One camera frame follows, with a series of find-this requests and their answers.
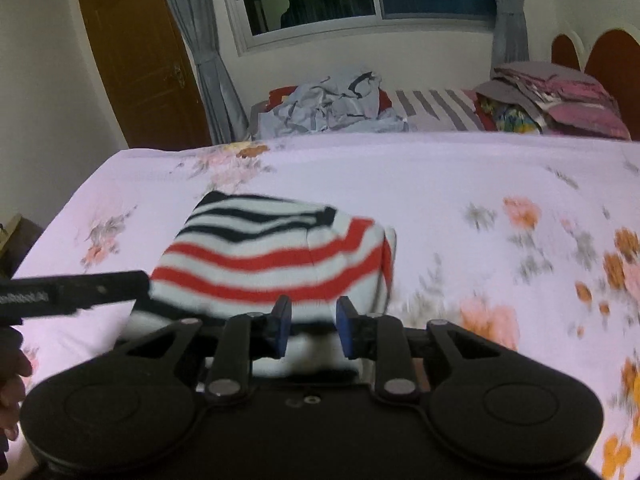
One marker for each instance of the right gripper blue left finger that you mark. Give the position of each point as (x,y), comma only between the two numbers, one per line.
(245,339)

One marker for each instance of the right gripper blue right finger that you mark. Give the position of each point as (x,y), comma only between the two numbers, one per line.
(382,341)

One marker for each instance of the striped knit sweater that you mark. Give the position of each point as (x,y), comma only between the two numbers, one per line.
(237,254)

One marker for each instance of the crumpled grey clothes pile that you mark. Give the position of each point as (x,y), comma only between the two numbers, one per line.
(349,101)

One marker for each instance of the person's left hand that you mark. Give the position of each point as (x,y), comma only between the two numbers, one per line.
(15,366)

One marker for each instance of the pink floral bed sheet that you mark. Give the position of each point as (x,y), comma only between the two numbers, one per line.
(530,242)

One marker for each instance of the grey striped mattress cover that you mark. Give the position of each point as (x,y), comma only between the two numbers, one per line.
(437,110)

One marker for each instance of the brown wooden door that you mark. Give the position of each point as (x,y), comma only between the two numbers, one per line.
(146,73)

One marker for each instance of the colourful patterned cloth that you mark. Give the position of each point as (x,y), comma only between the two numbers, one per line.
(504,117)

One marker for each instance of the stack of folded pink bedding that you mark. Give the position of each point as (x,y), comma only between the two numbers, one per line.
(559,99)

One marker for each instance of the left grey curtain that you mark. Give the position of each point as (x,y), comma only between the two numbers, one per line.
(226,118)

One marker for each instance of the grey curtain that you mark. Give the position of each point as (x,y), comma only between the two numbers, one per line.
(226,118)
(510,43)

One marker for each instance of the red and white headboard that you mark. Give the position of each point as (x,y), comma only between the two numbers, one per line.
(614,61)

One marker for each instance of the right grey curtain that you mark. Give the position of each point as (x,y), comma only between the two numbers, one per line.
(510,43)

